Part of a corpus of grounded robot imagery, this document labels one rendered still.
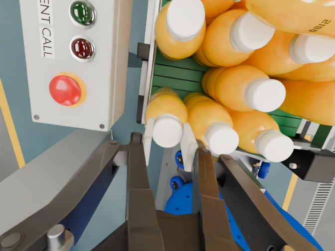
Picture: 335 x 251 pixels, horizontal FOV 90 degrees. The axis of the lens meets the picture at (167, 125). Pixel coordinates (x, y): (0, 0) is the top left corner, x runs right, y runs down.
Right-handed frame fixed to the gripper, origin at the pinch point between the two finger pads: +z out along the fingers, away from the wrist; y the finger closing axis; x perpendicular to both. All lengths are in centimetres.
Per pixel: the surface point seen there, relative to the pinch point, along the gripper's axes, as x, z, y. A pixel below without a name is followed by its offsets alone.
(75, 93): 3.2, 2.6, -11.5
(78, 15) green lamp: 11.5, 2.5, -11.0
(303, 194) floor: -88, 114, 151
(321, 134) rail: -1.0, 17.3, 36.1
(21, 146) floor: -73, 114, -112
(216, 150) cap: -1.3, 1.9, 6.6
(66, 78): 4.8, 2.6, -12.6
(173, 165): -16.2, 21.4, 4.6
